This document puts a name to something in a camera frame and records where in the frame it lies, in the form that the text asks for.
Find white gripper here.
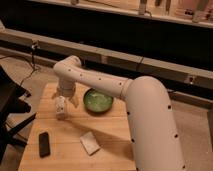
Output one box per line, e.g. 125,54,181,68
51,78,79,108

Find black cable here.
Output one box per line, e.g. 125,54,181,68
0,49,43,89

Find black chair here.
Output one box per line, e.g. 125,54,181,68
0,65,35,163

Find white plastic bottle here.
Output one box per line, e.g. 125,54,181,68
55,96,66,120

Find green ceramic bowl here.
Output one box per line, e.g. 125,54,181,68
83,89,114,113

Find wooden folding table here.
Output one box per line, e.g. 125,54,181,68
18,83,135,171

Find white sponge block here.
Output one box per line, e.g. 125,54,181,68
80,132,100,155

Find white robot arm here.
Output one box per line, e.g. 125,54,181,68
53,56,187,171

